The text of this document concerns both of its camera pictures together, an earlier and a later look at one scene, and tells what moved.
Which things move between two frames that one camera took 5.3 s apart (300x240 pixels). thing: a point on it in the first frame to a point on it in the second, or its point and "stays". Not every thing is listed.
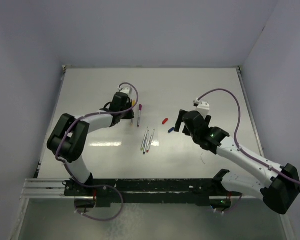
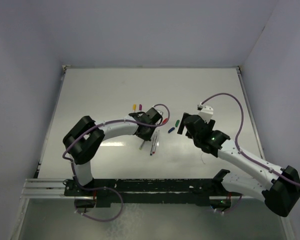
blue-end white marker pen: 146,143 to 152,147
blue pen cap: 171,129 stays
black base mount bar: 152,192 stays
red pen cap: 165,121 stays
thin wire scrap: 202,159 stays
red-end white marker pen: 150,140 to 154,145
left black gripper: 129,116 to 147,138
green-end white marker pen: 144,140 stays
